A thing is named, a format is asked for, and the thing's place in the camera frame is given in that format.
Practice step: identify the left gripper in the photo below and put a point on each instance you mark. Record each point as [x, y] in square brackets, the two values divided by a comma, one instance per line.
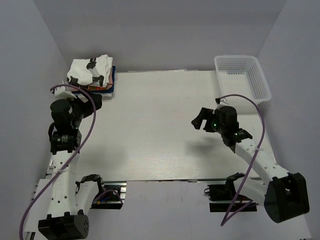
[88, 106]

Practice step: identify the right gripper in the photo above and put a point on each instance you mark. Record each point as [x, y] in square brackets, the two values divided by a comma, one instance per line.
[207, 114]

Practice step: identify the white printed t shirt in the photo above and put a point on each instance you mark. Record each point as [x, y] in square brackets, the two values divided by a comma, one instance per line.
[82, 71]

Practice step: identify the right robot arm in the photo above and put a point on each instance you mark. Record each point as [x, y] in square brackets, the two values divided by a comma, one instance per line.
[283, 194]

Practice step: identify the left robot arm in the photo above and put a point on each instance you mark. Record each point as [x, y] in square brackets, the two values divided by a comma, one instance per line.
[67, 214]

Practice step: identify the pink folded t shirt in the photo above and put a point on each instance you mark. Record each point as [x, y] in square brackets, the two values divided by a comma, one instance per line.
[100, 83]

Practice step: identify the white plastic basket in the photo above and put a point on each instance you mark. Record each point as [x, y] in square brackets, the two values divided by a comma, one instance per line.
[242, 75]

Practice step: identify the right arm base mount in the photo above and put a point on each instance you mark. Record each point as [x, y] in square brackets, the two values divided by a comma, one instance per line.
[225, 197]

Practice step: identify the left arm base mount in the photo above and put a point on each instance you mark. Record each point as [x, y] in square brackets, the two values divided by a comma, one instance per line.
[113, 199]

